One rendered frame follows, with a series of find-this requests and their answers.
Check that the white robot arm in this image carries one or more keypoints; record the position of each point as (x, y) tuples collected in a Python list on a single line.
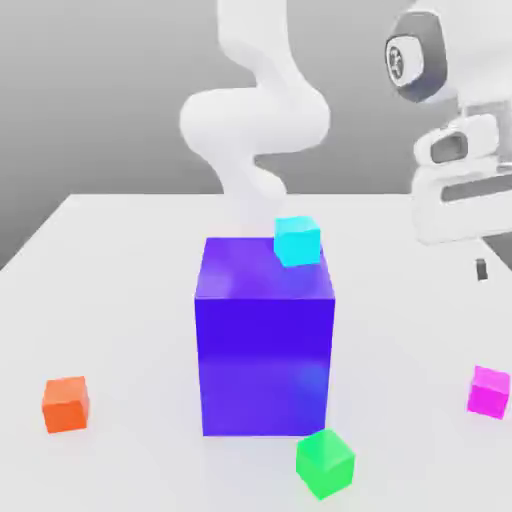
[(256, 120)]

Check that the small orange cube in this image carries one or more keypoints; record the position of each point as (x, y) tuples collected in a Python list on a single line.
[(64, 408)]

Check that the large blue box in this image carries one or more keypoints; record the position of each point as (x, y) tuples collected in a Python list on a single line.
[(264, 340)]

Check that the small cyan cube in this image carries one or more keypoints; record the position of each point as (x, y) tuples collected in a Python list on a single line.
[(298, 244)]

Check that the small green cube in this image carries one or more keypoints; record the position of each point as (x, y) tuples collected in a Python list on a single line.
[(324, 466)]

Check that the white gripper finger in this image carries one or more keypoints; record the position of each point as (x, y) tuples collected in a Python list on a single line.
[(481, 270)]

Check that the small magenta cube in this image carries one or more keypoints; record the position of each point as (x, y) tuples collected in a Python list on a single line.
[(488, 394)]

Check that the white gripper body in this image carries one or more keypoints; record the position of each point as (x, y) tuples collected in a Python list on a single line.
[(428, 216)]

